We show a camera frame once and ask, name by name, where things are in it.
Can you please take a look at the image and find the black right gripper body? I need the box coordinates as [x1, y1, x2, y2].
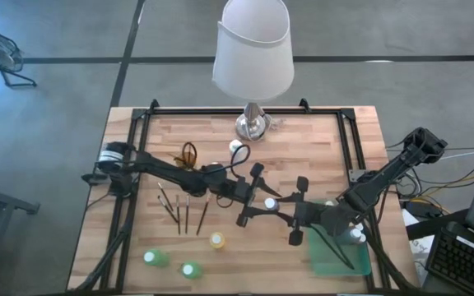
[289, 176, 332, 247]

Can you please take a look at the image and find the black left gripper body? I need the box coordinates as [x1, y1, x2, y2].
[235, 163, 265, 227]

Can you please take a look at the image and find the large white paint bottle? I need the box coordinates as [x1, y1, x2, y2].
[228, 138, 245, 157]

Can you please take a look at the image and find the large yellow paint bottle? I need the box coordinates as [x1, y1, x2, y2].
[208, 231, 226, 250]

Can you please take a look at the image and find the black paintbrush silver ferrule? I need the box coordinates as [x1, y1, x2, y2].
[157, 195, 180, 224]
[184, 193, 191, 235]
[175, 194, 182, 235]
[156, 181, 174, 212]

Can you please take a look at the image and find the yellow-orange plastic cup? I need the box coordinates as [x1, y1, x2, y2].
[174, 141, 199, 170]

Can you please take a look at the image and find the large green paint bottle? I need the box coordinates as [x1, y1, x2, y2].
[143, 248, 171, 268]
[181, 261, 204, 281]

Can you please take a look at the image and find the translucent green plastic bin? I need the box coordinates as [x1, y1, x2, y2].
[306, 198, 373, 278]

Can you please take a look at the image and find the grey metal mounting plate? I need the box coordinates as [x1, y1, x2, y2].
[348, 168, 369, 183]

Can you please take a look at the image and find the white printed paper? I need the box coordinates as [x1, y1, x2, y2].
[401, 209, 435, 284]

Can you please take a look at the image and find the black power strip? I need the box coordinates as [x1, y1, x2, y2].
[401, 198, 444, 219]

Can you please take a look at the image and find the black computer desk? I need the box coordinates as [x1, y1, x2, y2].
[405, 207, 474, 296]

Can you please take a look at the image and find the silver table lamp white shade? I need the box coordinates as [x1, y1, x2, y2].
[211, 0, 295, 142]

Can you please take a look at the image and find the black computer keyboard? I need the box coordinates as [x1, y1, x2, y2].
[425, 228, 474, 294]

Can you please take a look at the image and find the grey side table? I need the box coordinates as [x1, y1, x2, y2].
[0, 180, 40, 215]

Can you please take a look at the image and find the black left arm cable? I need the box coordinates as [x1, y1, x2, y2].
[202, 142, 252, 176]

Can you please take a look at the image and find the clear lamp power cord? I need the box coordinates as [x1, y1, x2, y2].
[261, 114, 287, 132]

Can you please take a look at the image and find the yellow floor cable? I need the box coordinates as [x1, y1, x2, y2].
[420, 174, 474, 198]

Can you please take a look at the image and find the white floor cable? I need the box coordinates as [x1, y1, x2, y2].
[438, 148, 474, 164]

